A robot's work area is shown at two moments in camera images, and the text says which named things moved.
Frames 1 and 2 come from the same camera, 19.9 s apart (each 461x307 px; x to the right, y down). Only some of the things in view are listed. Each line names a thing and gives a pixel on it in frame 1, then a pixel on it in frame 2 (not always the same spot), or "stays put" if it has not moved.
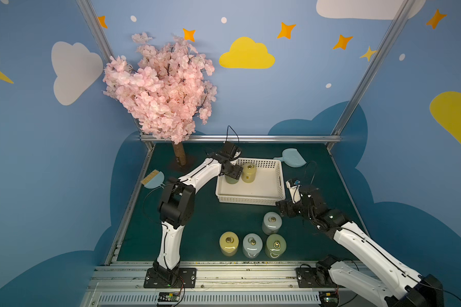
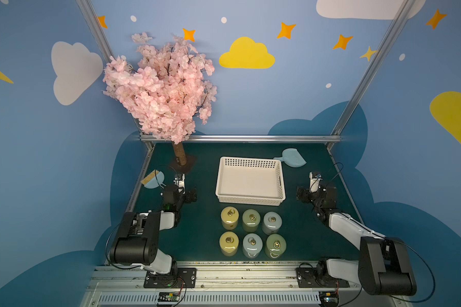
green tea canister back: (231, 180) to (250, 219)
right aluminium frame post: (390, 36) stays put
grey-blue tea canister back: (271, 222) stays put
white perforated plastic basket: (267, 188) stays put
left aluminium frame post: (88, 12) stays put
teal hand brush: (153, 180) stays put
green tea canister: (275, 245) stays put
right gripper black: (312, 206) to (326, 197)
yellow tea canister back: (249, 173) to (229, 216)
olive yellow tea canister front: (228, 243) stays put
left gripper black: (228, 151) to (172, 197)
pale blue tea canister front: (252, 245) stays put
